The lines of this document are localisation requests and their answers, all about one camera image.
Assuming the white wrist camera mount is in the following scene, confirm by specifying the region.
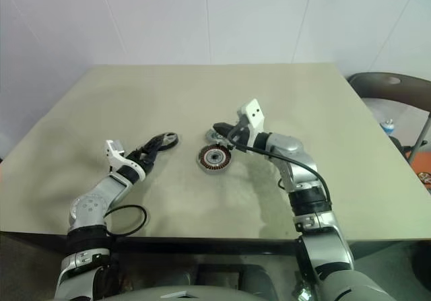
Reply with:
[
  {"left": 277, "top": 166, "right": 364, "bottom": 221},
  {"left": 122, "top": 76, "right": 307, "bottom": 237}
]
[
  {"left": 235, "top": 98, "right": 266, "bottom": 137},
  {"left": 104, "top": 139, "right": 139, "bottom": 176}
]

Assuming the clear bottle with blue cap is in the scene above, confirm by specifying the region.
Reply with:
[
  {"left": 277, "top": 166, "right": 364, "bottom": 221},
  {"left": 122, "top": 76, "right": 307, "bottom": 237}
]
[{"left": 365, "top": 97, "right": 397, "bottom": 136}]

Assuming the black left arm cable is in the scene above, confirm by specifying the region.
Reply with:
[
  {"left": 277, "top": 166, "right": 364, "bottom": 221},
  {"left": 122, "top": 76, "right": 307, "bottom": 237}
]
[{"left": 102, "top": 205, "right": 149, "bottom": 238}]

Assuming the motor housing with copper windings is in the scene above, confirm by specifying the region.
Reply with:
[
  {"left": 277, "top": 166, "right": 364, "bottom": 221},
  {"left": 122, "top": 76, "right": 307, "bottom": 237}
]
[{"left": 196, "top": 145, "right": 232, "bottom": 175}]

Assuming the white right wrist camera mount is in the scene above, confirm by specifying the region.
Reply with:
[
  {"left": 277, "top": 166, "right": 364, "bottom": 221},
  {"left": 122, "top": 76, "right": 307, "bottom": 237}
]
[{"left": 235, "top": 98, "right": 266, "bottom": 137}]

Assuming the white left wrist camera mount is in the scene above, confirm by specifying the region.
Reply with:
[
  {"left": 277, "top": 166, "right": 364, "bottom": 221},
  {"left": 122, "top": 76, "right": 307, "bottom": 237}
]
[{"left": 104, "top": 139, "right": 139, "bottom": 176}]

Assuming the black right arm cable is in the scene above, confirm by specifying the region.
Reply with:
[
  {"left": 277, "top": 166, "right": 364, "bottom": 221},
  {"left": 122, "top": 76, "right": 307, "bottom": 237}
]
[{"left": 232, "top": 143, "right": 333, "bottom": 211}]

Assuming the dark grey folding chair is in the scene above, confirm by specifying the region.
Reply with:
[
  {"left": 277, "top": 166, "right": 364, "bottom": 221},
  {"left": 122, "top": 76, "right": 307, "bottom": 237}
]
[{"left": 346, "top": 71, "right": 431, "bottom": 167}]

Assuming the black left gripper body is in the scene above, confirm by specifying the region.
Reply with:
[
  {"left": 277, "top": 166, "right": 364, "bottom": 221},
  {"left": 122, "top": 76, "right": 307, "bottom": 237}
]
[{"left": 127, "top": 147, "right": 159, "bottom": 174}]

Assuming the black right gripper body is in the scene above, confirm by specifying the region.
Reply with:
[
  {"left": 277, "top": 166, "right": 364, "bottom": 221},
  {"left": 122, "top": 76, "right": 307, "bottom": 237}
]
[{"left": 232, "top": 125, "right": 259, "bottom": 147}]

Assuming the silver round motor lid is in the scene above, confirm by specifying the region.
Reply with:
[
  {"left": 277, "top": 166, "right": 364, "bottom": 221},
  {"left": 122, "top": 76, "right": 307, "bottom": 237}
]
[{"left": 203, "top": 129, "right": 230, "bottom": 147}]

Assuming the orange printed object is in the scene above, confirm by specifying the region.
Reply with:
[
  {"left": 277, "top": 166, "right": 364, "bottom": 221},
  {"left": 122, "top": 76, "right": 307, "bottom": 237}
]
[{"left": 402, "top": 145, "right": 431, "bottom": 181}]

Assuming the grey robot torso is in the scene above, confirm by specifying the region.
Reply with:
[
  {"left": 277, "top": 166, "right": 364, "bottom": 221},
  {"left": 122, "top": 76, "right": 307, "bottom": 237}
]
[{"left": 112, "top": 263, "right": 337, "bottom": 301}]

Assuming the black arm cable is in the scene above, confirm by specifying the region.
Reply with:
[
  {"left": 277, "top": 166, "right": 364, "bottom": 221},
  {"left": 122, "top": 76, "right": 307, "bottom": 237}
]
[
  {"left": 232, "top": 143, "right": 333, "bottom": 211},
  {"left": 102, "top": 205, "right": 149, "bottom": 238}
]

